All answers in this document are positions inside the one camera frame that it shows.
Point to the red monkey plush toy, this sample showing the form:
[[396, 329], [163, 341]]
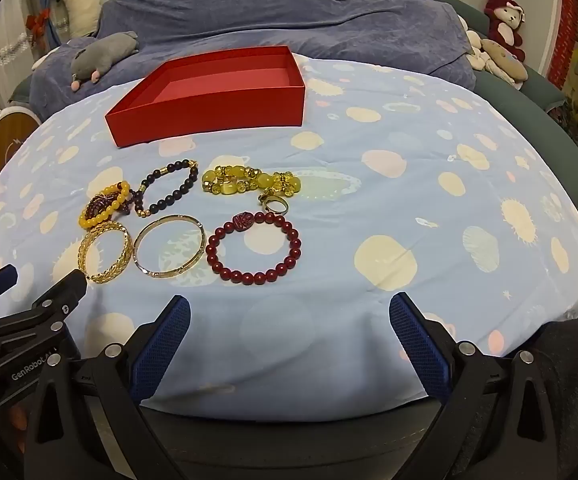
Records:
[[499, 32]]

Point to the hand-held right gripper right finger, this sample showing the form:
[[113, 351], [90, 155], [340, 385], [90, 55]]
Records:
[[419, 345]]

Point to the red cardboard box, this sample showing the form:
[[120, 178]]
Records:
[[209, 115]]

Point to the green bed frame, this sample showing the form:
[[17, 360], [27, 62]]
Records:
[[544, 110]]

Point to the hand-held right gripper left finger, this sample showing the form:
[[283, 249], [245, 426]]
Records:
[[161, 345]]

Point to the white plush toy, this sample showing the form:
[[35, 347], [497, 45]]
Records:
[[81, 10]]

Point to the red bow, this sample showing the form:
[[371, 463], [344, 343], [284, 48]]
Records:
[[36, 25]]

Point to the round wooden side table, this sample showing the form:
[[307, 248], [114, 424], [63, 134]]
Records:
[[4, 135]]

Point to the dark blue blanket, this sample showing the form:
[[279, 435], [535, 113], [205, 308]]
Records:
[[269, 10]]

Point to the light blue printed bedsheet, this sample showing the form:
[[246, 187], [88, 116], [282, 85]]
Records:
[[319, 310]]

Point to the thin gold bangle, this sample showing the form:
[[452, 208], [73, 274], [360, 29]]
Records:
[[169, 275]]

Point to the brown cookie plush toy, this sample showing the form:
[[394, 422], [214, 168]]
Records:
[[506, 60]]

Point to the cream plush toy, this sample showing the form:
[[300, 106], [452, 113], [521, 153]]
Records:
[[476, 55]]

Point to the grey plush toy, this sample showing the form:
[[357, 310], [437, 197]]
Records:
[[104, 55]]

